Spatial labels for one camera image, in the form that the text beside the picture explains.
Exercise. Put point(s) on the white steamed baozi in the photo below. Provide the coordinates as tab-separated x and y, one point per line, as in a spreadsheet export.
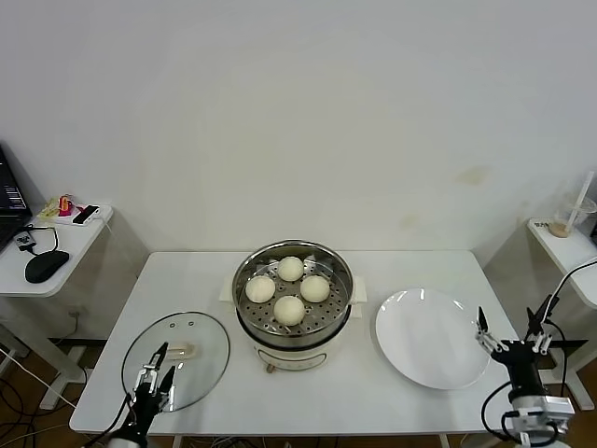
289	310
259	288
314	288
290	269

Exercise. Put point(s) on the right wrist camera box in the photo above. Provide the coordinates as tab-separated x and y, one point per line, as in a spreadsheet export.
557	406

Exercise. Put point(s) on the white side table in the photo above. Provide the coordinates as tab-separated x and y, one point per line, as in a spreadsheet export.
79	240
573	247

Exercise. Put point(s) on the black smartphone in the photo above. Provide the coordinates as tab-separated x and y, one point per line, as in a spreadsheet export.
86	213

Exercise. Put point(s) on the white flat box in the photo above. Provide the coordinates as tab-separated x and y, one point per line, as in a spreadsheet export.
95	218

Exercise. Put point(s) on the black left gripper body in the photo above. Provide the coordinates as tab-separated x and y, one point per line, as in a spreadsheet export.
147	402

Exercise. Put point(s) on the clear plastic drink cup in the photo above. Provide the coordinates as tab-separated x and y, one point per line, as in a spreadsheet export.
559	228

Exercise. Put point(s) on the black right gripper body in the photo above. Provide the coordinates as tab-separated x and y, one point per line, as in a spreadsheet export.
517	361

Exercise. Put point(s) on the black laptop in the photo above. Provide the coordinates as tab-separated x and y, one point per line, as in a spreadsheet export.
8	196

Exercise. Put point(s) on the white drinking straw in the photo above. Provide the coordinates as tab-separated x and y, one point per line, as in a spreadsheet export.
585	191

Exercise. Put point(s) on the white wall outlet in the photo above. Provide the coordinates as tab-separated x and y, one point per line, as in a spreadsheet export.
77	309

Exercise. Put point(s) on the yellow snack packet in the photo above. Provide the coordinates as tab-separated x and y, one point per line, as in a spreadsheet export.
49	208

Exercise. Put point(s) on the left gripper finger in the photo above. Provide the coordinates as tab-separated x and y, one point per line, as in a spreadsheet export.
151	373
169	385

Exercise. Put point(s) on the black computer mouse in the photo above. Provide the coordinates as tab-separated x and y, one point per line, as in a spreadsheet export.
45	266

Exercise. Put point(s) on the perforated steel steamer basket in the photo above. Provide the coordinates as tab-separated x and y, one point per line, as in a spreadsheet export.
338	289

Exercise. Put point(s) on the white round plate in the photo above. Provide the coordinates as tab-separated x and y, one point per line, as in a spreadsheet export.
420	340

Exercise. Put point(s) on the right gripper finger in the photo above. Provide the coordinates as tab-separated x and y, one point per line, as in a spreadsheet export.
545	343
487	338

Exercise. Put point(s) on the steel steamer pot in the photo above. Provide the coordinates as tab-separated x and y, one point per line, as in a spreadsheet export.
289	357

